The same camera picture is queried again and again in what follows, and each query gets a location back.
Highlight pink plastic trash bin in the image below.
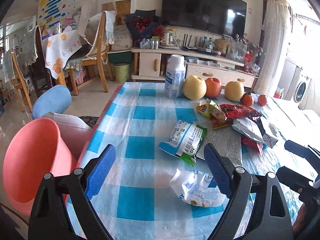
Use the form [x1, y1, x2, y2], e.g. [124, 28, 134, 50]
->
[3, 118, 76, 216]

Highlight white tv cabinet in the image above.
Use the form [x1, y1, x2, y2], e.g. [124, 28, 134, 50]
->
[131, 48, 258, 89]

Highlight large red snack bag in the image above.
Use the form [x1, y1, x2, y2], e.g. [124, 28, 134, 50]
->
[220, 104, 262, 119]

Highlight pink cushion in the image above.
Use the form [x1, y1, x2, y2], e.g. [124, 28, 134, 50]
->
[42, 112, 92, 160]

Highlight red apple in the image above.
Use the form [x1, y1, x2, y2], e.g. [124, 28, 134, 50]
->
[205, 77, 222, 98]

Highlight white washing machine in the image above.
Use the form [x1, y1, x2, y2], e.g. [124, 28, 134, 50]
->
[291, 67, 312, 109]

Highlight dark flower bouquet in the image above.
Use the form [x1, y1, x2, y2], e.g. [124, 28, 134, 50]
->
[124, 10, 164, 47]

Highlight yellow green snack bag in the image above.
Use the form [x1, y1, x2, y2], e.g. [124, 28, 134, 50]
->
[196, 100, 233, 129]

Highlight green white snack wrapper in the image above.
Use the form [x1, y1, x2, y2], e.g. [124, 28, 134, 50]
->
[158, 120, 207, 167]

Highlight black television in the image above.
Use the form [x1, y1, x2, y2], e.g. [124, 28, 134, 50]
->
[161, 0, 247, 37]

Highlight dining table with cloth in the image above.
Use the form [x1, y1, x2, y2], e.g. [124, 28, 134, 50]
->
[42, 30, 82, 86]

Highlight yellow pear left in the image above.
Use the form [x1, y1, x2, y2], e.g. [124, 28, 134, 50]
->
[183, 75, 207, 100]

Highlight white curtain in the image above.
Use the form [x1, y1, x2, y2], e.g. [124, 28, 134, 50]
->
[253, 0, 291, 97]

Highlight yellow pear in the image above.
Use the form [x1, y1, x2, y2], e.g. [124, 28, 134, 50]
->
[224, 81, 245, 102]
[183, 75, 207, 100]

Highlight wooden chair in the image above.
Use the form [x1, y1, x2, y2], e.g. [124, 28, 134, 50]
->
[66, 11, 115, 95]

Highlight blue round stool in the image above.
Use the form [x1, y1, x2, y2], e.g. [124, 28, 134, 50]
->
[32, 85, 72, 120]

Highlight white printed flat package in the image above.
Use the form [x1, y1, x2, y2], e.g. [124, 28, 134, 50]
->
[197, 127, 242, 166]

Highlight white electric kettle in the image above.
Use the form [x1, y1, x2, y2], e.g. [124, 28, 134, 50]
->
[159, 30, 180, 49]

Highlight small tangerine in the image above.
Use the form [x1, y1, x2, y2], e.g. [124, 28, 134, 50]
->
[257, 94, 267, 107]

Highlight tangerine with leaf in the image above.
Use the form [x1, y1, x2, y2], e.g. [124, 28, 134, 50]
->
[240, 92, 254, 107]

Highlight white crumpled plastic wrapper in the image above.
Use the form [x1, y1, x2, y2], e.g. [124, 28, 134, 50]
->
[170, 169, 226, 207]

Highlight white milk bottle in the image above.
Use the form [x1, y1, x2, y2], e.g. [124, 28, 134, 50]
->
[164, 54, 186, 99]

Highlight yellow pear right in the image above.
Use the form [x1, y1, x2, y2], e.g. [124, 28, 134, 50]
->
[224, 81, 245, 102]

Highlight blue checkered tablecloth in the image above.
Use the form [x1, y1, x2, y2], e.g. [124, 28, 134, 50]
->
[79, 82, 319, 239]

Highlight green waste bin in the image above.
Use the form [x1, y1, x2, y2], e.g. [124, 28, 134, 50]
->
[113, 63, 131, 83]

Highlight silver foil snack bag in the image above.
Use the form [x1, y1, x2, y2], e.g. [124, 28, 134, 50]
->
[232, 117, 278, 148]

